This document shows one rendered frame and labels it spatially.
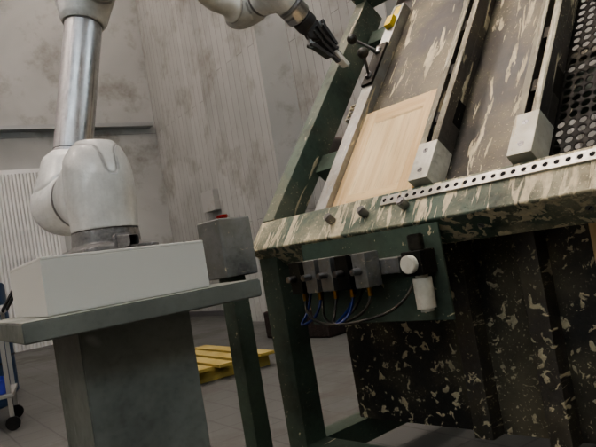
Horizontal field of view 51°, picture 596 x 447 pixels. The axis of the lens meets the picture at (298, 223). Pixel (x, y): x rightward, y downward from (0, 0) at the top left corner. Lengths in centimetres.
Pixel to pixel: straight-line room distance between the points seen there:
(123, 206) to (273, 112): 594
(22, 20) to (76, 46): 964
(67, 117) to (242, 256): 63
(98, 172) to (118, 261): 23
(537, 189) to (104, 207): 95
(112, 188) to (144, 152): 983
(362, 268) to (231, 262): 47
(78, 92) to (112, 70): 978
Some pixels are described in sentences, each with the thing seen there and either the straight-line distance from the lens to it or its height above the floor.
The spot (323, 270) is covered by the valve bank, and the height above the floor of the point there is 73.
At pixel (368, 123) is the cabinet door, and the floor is 117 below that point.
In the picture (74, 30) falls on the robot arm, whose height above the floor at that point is 147.
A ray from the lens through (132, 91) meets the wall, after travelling 1154.
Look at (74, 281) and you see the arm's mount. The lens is 134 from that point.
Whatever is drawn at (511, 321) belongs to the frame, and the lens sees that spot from 181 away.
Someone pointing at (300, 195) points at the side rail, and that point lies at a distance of 218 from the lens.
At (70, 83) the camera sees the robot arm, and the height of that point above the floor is 133.
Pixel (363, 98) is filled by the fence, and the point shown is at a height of 127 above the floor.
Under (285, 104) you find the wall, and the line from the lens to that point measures 748.
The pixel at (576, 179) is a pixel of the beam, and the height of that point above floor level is 85.
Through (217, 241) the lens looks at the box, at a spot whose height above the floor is 86.
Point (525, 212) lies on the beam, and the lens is 146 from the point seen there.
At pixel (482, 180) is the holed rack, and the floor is 89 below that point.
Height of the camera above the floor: 80
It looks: 2 degrees up
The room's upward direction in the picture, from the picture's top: 10 degrees counter-clockwise
